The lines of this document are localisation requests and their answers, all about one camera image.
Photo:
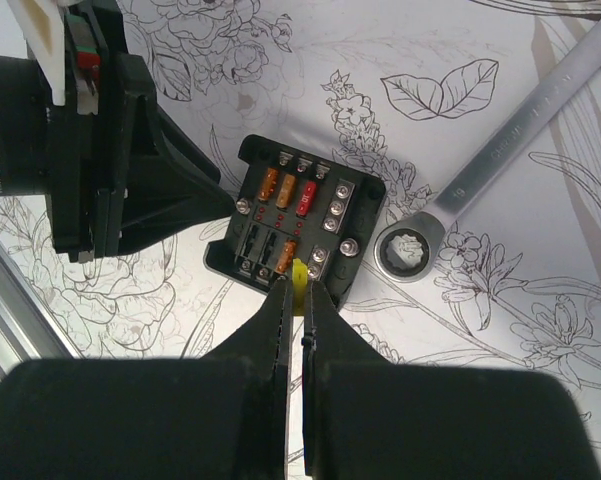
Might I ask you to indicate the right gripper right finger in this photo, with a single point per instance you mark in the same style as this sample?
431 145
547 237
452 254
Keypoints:
365 417

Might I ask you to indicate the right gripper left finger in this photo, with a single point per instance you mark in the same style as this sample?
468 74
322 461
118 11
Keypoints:
220 416

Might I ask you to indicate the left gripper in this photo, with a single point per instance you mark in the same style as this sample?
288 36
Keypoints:
116 173

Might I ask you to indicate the black fuse box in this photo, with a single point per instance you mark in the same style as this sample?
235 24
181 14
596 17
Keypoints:
264 234

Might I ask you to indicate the red blade fuse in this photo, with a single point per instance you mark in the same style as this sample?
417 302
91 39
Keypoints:
306 198

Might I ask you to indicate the yellow blade fuse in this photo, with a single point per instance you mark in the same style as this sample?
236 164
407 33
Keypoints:
300 280

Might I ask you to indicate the floral table mat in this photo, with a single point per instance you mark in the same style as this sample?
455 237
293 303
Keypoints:
407 90

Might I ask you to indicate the aluminium rail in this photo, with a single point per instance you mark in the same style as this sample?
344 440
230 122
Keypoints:
27 328

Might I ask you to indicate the ratchet ring wrench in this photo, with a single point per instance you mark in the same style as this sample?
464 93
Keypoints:
406 251

